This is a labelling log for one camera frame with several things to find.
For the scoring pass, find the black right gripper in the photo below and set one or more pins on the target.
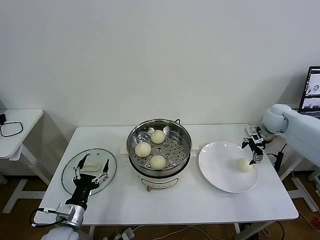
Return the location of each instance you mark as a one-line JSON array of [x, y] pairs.
[[258, 147]]

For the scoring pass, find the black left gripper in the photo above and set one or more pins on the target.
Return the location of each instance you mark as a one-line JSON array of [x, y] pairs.
[[84, 185]]

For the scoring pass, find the white steamed baozi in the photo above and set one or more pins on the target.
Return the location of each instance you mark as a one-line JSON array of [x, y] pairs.
[[243, 165], [158, 163], [143, 149], [157, 137]]

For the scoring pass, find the round glass pot lid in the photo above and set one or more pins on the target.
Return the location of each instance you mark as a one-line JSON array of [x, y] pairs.
[[66, 178]]

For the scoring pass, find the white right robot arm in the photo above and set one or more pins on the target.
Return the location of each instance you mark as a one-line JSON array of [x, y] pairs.
[[275, 120]]

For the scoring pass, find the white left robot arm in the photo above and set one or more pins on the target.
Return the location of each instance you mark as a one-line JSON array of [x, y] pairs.
[[78, 216]]

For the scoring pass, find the stainless steel steamer basket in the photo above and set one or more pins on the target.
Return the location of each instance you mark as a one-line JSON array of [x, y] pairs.
[[175, 155]]

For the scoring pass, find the black hanging power adapter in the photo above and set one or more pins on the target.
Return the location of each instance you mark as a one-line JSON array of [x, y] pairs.
[[277, 163]]

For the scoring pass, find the large white round plate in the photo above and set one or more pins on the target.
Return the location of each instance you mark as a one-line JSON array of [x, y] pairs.
[[220, 170]]

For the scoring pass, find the white electric cooking pot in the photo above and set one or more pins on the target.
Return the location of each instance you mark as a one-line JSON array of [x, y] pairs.
[[160, 181]]

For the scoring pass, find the open dark laptop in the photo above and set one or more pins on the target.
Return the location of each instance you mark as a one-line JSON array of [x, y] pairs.
[[313, 87]]

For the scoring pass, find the red floor object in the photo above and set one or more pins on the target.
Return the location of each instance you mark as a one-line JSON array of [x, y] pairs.
[[314, 220]]

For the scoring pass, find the small black adapter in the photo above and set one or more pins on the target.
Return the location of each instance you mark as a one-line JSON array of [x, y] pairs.
[[2, 118]]

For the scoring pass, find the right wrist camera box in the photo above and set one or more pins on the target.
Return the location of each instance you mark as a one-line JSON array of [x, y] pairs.
[[252, 131]]

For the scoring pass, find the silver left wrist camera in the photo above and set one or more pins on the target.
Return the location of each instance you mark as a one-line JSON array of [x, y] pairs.
[[64, 211]]

